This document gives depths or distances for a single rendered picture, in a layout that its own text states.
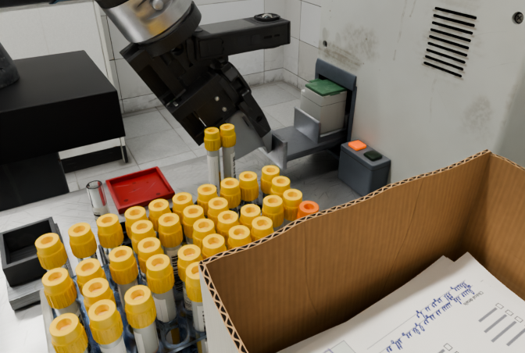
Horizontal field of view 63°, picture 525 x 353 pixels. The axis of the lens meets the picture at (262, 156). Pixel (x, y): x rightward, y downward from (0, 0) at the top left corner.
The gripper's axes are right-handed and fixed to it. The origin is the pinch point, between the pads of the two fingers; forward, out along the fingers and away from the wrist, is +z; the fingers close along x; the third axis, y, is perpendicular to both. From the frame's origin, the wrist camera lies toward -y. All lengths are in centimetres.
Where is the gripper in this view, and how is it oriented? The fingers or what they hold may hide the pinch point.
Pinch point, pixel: (268, 140)
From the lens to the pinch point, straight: 54.3
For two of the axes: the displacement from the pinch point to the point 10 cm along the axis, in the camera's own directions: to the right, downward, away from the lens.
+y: -7.6, 6.5, -1.0
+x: 4.9, 4.5, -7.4
